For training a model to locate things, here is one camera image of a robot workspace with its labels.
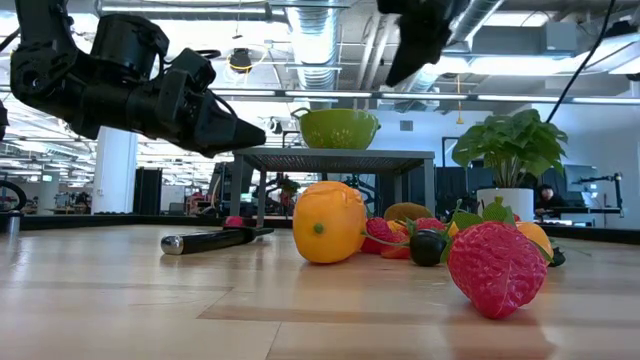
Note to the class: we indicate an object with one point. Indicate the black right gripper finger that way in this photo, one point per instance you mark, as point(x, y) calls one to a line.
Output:
point(417, 45)

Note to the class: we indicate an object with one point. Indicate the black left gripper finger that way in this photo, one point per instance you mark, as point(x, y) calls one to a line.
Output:
point(225, 131)
point(217, 153)

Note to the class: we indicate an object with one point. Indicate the brown toy kiwi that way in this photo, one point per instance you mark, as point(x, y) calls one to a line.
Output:
point(407, 211)

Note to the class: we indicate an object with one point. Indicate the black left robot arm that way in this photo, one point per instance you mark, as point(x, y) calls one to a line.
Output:
point(50, 75)

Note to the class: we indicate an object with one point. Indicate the long yellow toy fruit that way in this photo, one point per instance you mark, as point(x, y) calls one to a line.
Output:
point(327, 225)

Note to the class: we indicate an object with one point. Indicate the small orange toy fruit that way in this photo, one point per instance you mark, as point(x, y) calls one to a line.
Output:
point(397, 226)

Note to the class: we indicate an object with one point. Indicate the small yellow toy fruit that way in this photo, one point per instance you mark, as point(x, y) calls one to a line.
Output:
point(452, 229)

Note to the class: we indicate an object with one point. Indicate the small red toy tomato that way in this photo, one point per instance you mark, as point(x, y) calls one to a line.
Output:
point(234, 221)

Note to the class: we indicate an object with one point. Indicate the black ceiling device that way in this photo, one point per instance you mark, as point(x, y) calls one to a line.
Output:
point(241, 60)

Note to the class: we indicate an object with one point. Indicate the dark machine with red parts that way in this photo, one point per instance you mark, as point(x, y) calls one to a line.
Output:
point(282, 192)

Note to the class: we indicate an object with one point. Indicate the black cabinet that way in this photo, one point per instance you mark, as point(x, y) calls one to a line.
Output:
point(147, 190)

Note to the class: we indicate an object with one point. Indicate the yellow ceiling pendant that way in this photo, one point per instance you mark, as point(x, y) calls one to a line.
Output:
point(459, 117)

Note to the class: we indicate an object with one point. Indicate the white building column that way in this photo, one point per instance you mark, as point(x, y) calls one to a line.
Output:
point(115, 170)

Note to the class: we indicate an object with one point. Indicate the grey perforated metal stand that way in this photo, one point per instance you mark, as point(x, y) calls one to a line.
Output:
point(330, 160)

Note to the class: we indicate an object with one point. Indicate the green colander bowl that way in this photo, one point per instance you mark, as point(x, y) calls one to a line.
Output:
point(337, 129)

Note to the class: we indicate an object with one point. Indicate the large plant in white pot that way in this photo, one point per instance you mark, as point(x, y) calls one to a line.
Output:
point(510, 145)

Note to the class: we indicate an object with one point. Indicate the black round wheel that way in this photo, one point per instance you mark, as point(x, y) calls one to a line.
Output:
point(23, 196)

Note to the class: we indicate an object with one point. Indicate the person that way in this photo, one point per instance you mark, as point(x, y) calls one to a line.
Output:
point(547, 197)

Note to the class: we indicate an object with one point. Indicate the large black toy grape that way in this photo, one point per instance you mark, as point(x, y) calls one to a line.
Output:
point(427, 248)

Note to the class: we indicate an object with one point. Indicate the background computer monitor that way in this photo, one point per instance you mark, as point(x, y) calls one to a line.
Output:
point(580, 177)

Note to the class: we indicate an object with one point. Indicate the background office desk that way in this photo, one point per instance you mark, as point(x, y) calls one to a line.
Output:
point(580, 211)

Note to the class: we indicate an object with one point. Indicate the large toy strawberry with leaves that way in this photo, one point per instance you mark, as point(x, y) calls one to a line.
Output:
point(495, 270)

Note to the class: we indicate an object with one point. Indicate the small black toy berry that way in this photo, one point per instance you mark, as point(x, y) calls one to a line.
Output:
point(556, 257)

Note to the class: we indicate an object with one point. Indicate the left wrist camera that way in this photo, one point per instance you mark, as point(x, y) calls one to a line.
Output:
point(192, 67)

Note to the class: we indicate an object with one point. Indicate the grey wall vent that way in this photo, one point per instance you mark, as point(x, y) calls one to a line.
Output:
point(406, 125)

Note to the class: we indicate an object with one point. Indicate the silver ceiling duct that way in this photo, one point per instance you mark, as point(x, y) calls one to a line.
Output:
point(315, 45)

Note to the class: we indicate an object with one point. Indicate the black aluminium table frame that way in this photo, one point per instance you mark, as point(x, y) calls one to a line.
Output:
point(100, 220)

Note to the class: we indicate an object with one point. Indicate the silver metal post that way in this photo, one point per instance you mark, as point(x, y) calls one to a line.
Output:
point(10, 222)

